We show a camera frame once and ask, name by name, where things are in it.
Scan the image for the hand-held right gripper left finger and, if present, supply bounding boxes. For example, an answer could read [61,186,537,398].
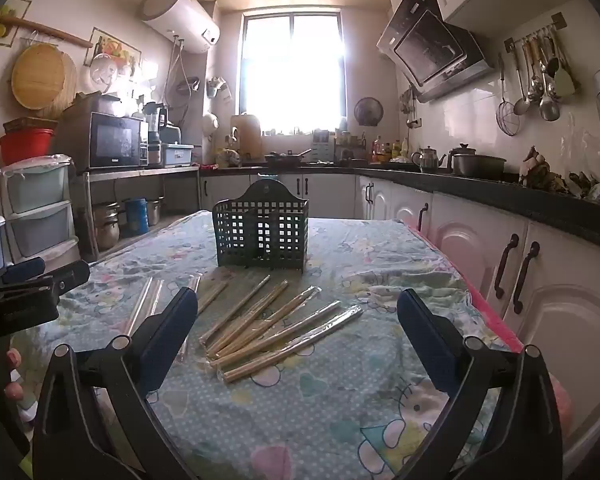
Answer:
[32,287,199,480]

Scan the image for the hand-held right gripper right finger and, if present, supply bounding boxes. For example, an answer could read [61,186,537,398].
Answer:
[396,288,563,480]

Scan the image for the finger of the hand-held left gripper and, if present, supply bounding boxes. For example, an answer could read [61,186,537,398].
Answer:
[40,260,92,295]
[0,256,47,286]

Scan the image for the row of chopsticks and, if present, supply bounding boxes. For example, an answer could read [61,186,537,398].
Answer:
[122,274,364,385]

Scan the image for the dark green plastic utensil basket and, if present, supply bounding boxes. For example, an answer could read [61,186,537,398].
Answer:
[212,178,309,274]

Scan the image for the person's left hand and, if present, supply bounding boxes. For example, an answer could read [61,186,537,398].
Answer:
[4,347,37,423]

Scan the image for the stacked steel pots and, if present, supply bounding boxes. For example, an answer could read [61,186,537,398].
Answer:
[92,202,121,251]

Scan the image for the pale green plastic drawer unit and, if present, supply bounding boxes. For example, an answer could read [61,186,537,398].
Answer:
[1,156,78,266]

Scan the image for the blue canister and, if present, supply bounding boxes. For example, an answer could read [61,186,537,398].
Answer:
[125,198,149,236]

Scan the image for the metal storage shelf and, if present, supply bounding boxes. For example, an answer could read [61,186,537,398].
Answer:
[75,165,201,261]

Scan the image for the red plastic bucket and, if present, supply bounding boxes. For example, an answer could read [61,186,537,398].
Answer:
[0,128,55,166]

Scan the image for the black microwave oven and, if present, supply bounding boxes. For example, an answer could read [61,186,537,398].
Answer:
[62,110,148,171]

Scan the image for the wicker basket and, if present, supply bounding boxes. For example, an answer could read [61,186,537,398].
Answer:
[2,117,58,135]

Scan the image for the cartoon cat printed tablecloth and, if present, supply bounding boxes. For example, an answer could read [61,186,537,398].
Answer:
[10,210,526,480]

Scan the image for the white lower cabinets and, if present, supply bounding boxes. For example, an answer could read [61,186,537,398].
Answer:
[200,172,600,441]

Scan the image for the blue plastic box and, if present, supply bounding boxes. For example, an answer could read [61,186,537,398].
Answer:
[160,142,201,168]

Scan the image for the blender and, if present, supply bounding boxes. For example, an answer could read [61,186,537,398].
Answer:
[142,101,170,166]

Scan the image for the black kitchen countertop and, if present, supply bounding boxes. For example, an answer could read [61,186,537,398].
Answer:
[200,160,600,256]

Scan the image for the steel kettle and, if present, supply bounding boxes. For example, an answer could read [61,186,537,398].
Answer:
[411,146,447,171]

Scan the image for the steel pot with lid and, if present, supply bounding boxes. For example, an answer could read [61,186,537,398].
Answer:
[447,143,507,178]

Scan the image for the round bamboo board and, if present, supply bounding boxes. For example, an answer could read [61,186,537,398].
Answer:
[11,42,77,111]

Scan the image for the group of condiment bottles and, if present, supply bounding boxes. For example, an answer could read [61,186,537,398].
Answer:
[371,135,411,163]

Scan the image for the pile of ginger roots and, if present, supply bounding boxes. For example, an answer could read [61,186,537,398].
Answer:
[519,146,566,191]

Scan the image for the hanging glass lid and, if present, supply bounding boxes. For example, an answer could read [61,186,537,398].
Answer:
[89,52,118,86]

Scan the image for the black frying pan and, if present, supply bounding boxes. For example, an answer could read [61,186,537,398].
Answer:
[265,149,313,166]

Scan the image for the wooden cutting board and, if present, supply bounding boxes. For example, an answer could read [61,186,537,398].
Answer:
[230,114,263,158]

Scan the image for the spice rack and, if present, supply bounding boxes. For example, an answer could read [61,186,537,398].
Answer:
[312,129,368,163]

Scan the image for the crumpled plastic bag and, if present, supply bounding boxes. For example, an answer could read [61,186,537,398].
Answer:
[567,172,600,201]

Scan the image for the small round fan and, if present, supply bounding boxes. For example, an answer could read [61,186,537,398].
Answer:
[354,97,383,127]

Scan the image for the wooden rolling pin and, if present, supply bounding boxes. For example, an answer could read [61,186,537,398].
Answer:
[0,15,93,48]

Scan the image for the row of hanging ladles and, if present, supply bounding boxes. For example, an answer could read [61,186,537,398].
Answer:
[511,30,577,122]

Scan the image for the white water heater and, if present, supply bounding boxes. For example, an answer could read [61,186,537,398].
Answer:
[140,0,221,53]

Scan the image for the kitchen window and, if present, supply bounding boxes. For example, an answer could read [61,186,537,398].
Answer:
[240,10,346,136]

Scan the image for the black range hood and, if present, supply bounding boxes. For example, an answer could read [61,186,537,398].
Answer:
[376,0,496,103]

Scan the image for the fruit wall poster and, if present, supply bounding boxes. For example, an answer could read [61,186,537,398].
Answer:
[85,27,142,78]
[0,0,31,46]

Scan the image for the hanging wire strainer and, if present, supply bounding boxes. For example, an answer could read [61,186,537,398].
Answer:
[496,52,522,136]

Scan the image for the wall utensil rail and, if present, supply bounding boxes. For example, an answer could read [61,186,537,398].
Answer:
[504,12,567,53]

